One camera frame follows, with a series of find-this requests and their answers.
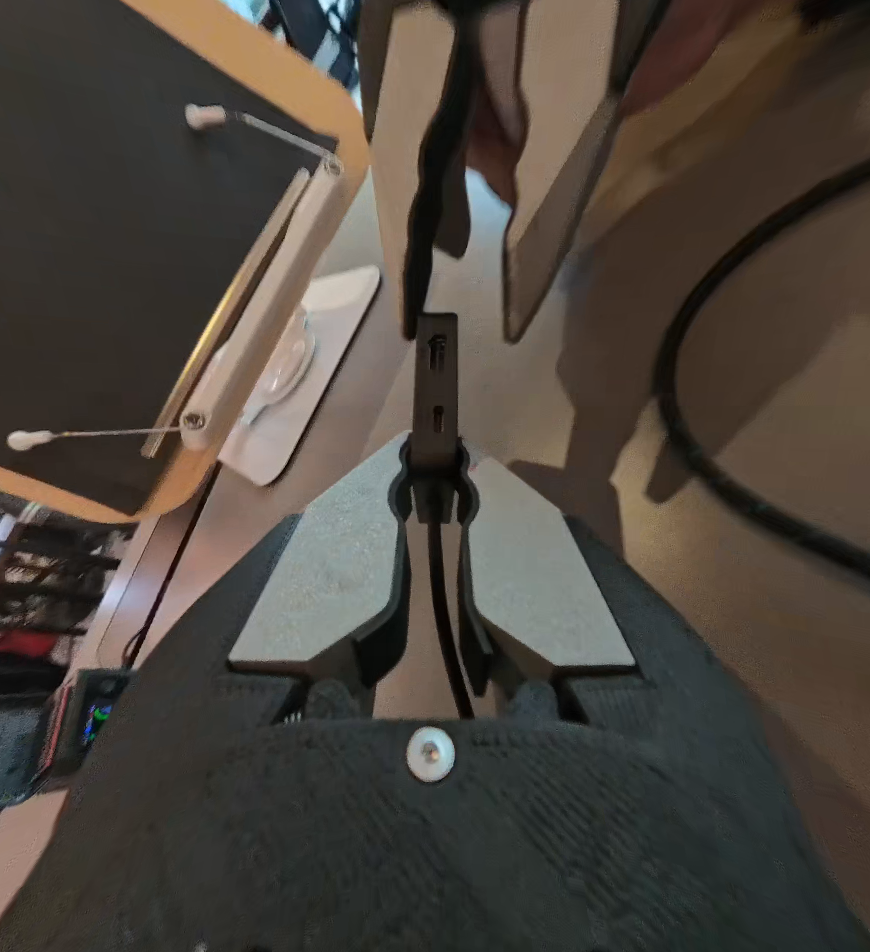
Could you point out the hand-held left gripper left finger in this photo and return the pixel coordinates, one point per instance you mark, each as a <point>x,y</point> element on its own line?
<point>323,587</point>

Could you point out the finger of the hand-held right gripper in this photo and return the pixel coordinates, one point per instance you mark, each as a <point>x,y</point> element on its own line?
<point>554,186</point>
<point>405,134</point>

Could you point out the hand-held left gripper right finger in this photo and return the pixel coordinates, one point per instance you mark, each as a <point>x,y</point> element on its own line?
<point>546,587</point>

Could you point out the black multiport adapter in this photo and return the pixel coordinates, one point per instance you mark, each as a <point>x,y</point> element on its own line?
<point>435,387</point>

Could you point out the person's right hand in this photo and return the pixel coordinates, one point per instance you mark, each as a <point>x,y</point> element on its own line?
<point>695,37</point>

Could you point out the black wooden-rimmed board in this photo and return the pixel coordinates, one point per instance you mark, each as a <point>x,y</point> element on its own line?
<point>93,260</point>

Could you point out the small black display device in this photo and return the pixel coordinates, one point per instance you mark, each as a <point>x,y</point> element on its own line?
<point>11,744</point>

